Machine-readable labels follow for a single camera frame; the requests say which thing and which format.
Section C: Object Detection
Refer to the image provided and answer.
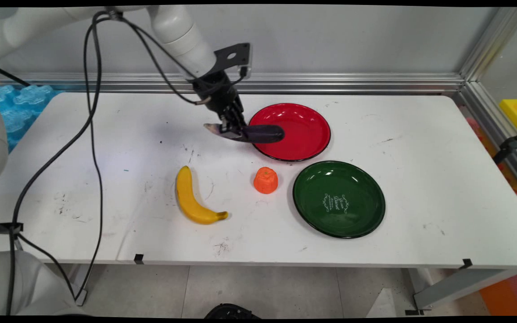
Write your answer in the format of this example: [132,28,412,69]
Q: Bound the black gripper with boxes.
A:
[192,71,249,139]

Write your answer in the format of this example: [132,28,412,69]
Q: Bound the dark purple toy eggplant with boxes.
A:
[203,122,285,144]

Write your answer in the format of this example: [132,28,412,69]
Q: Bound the orange toy persimmon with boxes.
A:
[253,166,279,195]

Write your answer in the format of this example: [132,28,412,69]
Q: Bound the red round plate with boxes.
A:
[248,103,332,162]

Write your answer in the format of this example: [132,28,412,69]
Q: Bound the yellow toy banana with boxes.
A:
[175,166,229,225]

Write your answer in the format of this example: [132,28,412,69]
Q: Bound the green round plate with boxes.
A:
[292,160,386,239]

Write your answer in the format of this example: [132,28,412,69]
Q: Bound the black round floor object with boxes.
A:
[204,303,262,319]

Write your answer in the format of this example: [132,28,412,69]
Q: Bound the blue bubble foam sheet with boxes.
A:
[0,84,64,153]

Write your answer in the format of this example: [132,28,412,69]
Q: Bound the grey table leg beam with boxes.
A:
[413,268,517,311]

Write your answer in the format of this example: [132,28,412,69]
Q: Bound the orange box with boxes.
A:
[478,269,517,315]

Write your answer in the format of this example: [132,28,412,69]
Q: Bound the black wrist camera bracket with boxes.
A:
[214,43,253,80]

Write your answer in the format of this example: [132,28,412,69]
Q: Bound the horizontal aluminium frame rail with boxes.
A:
[0,73,465,95]

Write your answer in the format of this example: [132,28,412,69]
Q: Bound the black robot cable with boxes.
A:
[74,18,205,302]
[6,10,245,316]

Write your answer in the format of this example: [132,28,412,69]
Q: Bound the thin black background cable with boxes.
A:
[0,64,31,87]

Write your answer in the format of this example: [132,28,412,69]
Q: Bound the black cable clamp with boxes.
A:
[0,219,24,236]

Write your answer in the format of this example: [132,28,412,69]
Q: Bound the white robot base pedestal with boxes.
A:
[0,250,88,317]

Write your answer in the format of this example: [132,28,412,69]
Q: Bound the slanted aluminium frame rail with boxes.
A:
[457,81,517,198]

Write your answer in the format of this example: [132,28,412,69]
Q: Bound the aluminium frame post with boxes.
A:
[460,7,517,82]

